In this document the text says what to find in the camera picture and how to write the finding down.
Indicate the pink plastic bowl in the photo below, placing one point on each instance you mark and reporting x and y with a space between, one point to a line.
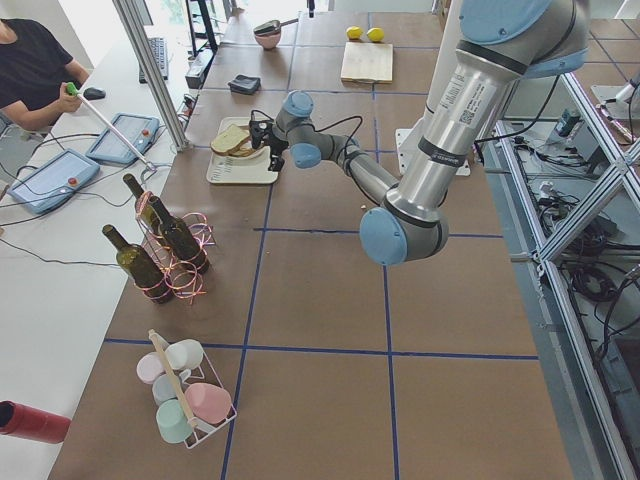
268 37

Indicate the white cup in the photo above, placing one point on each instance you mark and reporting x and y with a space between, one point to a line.
184 354

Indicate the teach pendant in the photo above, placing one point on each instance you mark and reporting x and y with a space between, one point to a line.
55 182
139 130

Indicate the large pink cup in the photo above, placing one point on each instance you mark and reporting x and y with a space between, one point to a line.
209 402

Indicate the copper wire bottle rack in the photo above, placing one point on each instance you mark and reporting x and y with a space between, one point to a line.
182 277

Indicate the white stick green handle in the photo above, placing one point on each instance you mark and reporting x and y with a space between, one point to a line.
73 91

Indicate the red cylinder bottle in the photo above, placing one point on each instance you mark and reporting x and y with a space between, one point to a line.
30 423

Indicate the bread slice with egg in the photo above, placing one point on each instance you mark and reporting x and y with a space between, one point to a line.
245 150

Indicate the black keyboard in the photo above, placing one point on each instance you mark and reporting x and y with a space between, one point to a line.
159 50

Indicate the grey folded cloth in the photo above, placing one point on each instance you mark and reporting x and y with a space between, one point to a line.
243 84

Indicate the white bear tray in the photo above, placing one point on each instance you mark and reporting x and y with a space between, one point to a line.
225 170

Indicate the yellow lemon left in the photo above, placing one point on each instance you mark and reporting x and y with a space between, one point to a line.
354 33

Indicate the near teach pendant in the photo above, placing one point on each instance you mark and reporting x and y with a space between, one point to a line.
55 182

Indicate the person in black shirt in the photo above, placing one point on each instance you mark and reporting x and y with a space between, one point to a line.
35 72

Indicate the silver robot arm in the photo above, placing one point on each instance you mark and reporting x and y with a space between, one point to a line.
501 42

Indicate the far teach pendant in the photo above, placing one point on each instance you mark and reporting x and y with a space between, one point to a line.
139 130

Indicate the grey blue cup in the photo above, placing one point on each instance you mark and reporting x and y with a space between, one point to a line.
162 390

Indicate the stainless steel scoop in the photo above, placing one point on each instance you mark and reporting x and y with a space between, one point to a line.
272 24

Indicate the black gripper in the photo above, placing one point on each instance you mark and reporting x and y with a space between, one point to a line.
274 146

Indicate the light pink cup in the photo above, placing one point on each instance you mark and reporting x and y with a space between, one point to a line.
149 368

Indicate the black computer mouse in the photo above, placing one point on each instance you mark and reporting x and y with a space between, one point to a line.
94 93

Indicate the yellow lemon right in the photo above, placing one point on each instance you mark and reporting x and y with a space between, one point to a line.
375 34

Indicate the dark wine bottle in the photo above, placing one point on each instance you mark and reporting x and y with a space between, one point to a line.
145 214
178 236
140 267

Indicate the wooden cutting board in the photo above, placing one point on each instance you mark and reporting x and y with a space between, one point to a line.
367 62

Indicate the mint green cup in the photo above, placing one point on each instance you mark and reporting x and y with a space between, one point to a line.
172 423

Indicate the yellow lemon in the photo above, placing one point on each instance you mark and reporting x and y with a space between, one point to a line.
375 34
354 33

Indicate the aluminium frame post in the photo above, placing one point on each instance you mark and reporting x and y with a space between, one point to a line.
134 28

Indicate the wire dish rack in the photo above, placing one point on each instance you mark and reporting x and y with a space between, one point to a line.
181 380

